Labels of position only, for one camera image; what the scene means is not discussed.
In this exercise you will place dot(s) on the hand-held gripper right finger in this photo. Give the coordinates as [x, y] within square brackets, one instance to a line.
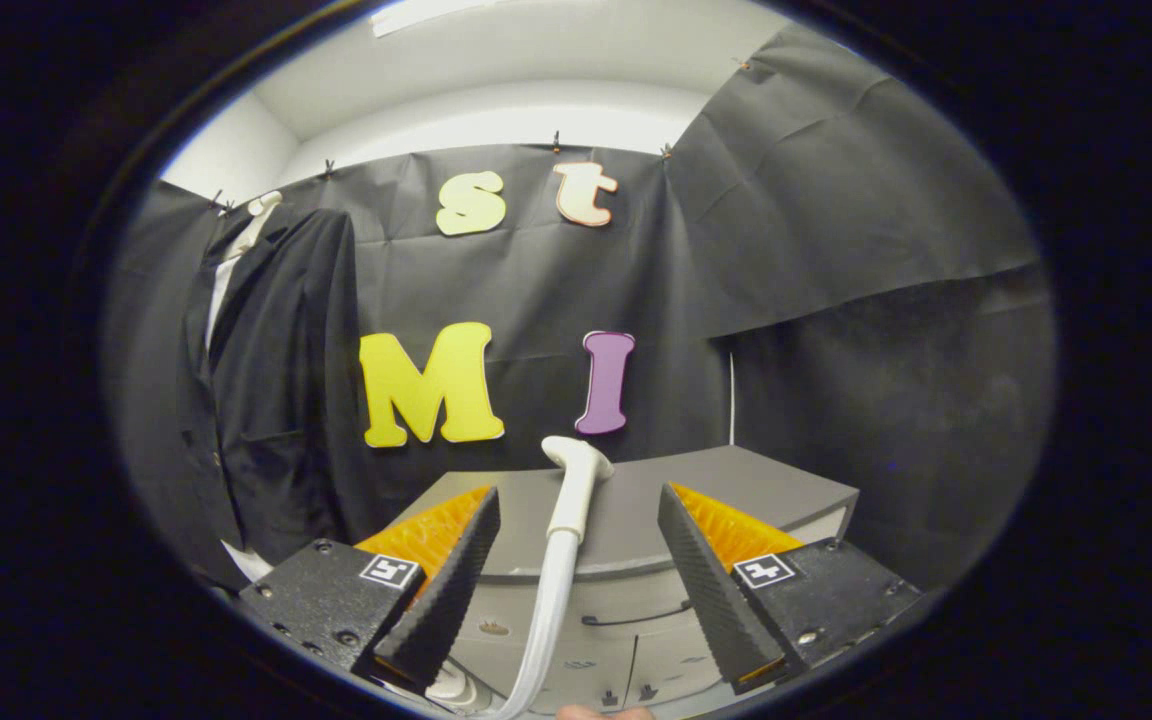
[716, 590]

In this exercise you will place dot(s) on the white garment steamer head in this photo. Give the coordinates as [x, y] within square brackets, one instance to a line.
[576, 490]

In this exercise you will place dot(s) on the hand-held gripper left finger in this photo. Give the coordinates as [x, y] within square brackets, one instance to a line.
[446, 600]

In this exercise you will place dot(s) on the cream plastic hanger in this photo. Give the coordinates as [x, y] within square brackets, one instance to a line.
[264, 205]

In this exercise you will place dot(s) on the black suit jacket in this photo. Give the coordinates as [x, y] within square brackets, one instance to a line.
[276, 400]

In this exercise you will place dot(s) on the grey cabinet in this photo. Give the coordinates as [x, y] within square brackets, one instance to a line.
[736, 490]

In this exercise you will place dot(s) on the ceiling light panel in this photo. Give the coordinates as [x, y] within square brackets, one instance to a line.
[416, 15]

